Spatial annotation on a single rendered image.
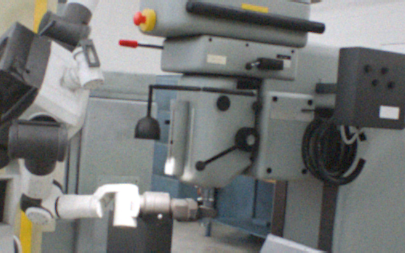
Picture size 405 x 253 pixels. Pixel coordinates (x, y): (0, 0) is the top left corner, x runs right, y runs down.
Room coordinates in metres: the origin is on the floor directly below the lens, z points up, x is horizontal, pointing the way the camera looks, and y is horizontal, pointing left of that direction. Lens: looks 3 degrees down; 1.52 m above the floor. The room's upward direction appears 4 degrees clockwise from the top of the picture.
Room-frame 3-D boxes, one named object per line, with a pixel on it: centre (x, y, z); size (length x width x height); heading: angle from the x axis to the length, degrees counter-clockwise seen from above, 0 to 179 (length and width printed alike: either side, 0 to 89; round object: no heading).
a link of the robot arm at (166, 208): (1.97, 0.00, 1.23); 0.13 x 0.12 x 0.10; 8
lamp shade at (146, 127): (1.86, 0.09, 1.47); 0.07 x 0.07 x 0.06
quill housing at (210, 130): (1.98, -0.09, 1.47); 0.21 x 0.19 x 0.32; 30
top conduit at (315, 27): (1.87, -0.19, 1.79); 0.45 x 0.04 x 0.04; 120
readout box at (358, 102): (1.84, -0.51, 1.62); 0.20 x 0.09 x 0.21; 120
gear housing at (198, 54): (2.00, -0.13, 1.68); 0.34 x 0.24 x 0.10; 120
